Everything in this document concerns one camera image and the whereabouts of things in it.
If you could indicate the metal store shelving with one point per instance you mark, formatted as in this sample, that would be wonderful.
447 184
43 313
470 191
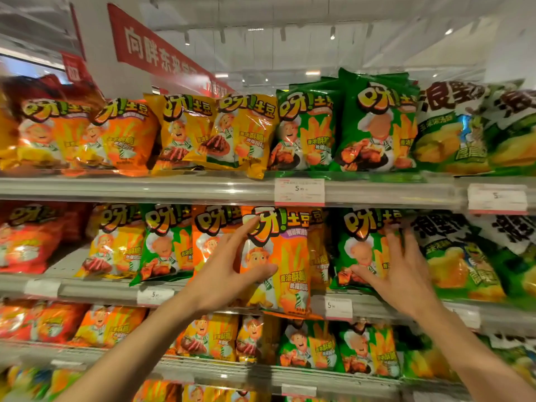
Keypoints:
167 190

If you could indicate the yellow chef snack bag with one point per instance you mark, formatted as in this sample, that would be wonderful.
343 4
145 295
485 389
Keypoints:
319 255
113 247

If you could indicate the row of red tomato chip bags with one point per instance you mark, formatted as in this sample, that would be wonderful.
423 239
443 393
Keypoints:
46 322

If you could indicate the green potato stick bag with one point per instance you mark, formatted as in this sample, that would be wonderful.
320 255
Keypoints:
360 247
165 247

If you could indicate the row of orange snack bags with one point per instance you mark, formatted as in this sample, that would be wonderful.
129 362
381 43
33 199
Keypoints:
159 391
121 138
109 326

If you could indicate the person's left hand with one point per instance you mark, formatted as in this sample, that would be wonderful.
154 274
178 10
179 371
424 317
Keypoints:
226 280

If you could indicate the orange potato stick bag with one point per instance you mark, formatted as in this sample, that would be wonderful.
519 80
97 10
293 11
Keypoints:
205 247
289 255

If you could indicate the red tomato snack bag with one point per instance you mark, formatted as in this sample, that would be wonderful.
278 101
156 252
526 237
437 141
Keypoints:
29 242

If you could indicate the person's left forearm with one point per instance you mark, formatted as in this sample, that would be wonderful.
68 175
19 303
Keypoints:
134 355

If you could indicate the small red sign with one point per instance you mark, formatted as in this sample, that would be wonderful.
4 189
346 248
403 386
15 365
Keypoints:
75 69

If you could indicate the person's right hand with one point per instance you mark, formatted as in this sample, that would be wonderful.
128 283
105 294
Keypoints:
406 280

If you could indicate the person's right forearm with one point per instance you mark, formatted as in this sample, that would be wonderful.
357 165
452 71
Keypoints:
473 351

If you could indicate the dark red large snack bag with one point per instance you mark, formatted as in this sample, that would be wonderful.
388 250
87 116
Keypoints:
50 87

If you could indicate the red hanging banner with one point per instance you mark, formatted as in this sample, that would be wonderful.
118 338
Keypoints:
146 46

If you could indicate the white price tag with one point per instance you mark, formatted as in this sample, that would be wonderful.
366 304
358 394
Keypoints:
338 308
299 192
469 318
155 296
299 391
497 198
42 288

